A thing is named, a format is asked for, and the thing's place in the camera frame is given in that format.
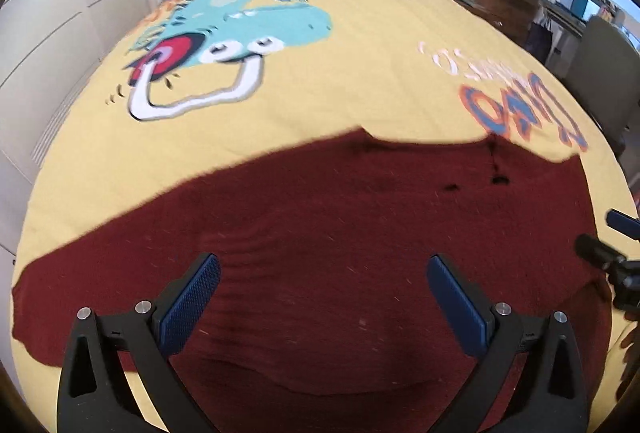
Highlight yellow printed blanket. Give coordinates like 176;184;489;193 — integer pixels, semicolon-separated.
10;0;637;433

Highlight person's right hand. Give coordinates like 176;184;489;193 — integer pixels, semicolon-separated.
619;320;640;366

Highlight dark red knit garment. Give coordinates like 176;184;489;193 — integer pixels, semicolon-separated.
11;127;614;433

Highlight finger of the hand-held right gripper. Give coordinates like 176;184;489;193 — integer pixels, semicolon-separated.
574;234;640;311
606;209;640;242

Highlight dark blue bag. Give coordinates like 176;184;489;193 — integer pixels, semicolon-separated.
524;22;554;64

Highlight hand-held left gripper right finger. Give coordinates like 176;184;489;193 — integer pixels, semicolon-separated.
426;255;589;433

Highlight grey office chair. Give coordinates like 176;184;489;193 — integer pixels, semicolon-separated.
564;15;640;158

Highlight white wardrobe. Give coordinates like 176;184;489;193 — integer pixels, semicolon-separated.
0;0;173;259

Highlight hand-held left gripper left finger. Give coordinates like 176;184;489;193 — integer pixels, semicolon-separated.
57;253;221;433

